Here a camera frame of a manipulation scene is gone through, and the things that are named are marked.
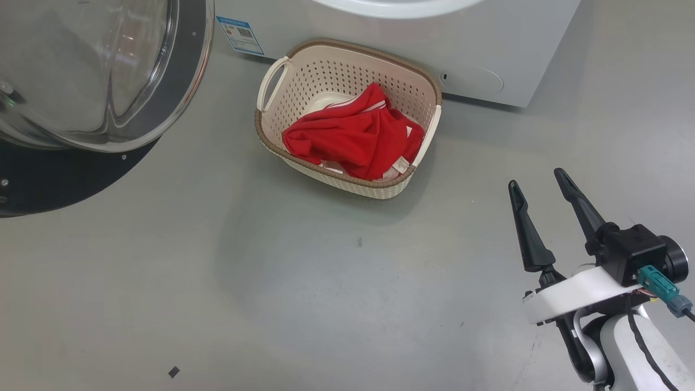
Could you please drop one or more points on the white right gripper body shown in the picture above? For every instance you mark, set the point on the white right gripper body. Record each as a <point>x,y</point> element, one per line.
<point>575,290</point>

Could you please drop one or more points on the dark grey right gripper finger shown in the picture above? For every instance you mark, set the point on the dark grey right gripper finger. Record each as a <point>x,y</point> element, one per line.
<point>583,214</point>
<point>529,239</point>

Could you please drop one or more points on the red garment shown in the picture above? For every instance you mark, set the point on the red garment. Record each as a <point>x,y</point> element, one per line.
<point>347,136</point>

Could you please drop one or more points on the washing machine glass door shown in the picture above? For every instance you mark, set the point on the washing machine glass door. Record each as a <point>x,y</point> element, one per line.
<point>81,81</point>

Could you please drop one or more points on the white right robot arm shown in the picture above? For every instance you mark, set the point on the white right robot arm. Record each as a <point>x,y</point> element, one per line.
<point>619,358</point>

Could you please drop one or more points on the white oval filter access cover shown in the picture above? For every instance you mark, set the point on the white oval filter access cover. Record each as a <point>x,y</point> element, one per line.
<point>472,82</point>

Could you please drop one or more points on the cream perforated laundry basket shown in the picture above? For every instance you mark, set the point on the cream perforated laundry basket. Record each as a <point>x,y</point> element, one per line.
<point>304,81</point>

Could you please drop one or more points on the blue energy label sticker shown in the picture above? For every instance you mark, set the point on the blue energy label sticker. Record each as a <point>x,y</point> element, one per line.
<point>240,35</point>

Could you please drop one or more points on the small black floor scrap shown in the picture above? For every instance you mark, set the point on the small black floor scrap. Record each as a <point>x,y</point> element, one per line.
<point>174,372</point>

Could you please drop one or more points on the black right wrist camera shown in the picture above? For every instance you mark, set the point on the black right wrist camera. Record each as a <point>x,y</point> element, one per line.
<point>635,250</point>

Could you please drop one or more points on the teal right camera connector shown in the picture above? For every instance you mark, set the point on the teal right camera connector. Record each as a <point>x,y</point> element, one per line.
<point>658,283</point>

